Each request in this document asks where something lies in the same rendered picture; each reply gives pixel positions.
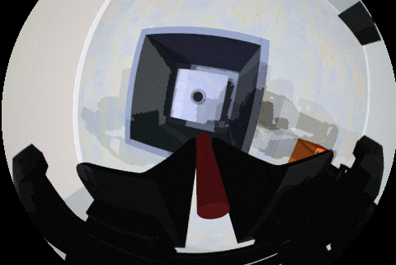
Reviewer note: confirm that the dark red peg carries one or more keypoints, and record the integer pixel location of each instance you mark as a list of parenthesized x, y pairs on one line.
[(211, 199)]

